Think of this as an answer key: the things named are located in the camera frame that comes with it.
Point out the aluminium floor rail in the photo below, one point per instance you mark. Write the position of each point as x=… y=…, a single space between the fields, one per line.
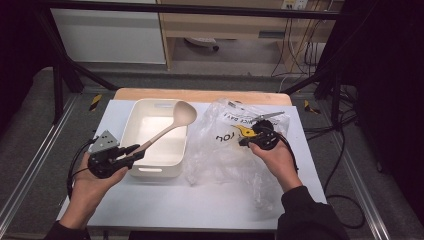
x=36 y=156
x=360 y=186

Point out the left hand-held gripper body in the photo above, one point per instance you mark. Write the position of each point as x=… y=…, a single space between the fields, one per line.
x=103 y=160

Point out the white chair base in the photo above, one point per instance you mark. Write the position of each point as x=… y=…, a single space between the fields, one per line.
x=201 y=41

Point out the clear plastic smiley bag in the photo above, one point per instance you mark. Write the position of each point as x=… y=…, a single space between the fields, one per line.
x=220 y=156

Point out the white power strip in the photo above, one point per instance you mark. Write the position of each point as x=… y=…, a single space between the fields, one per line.
x=295 y=4

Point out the white plastic bin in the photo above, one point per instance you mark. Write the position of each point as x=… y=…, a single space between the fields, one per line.
x=156 y=133

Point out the white cabinet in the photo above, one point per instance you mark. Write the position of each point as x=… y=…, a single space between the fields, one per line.
x=110 y=36

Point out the person's left hand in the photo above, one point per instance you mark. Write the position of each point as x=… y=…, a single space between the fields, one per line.
x=90 y=186

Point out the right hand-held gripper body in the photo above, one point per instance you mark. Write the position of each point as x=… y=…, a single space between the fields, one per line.
x=266 y=138

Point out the black metal frame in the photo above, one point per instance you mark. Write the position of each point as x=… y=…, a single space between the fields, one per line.
x=186 y=7

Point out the person's right hand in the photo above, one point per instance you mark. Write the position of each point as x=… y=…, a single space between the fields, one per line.
x=276 y=163

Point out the beige ladle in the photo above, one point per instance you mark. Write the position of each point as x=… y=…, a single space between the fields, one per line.
x=181 y=115

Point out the white table sheet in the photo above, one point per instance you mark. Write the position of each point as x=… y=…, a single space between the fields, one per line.
x=186 y=203

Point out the wooden desk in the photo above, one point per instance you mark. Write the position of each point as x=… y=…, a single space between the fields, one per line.
x=226 y=25

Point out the yellow black floor tape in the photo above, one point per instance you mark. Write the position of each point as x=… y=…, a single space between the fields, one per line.
x=96 y=102
x=311 y=107

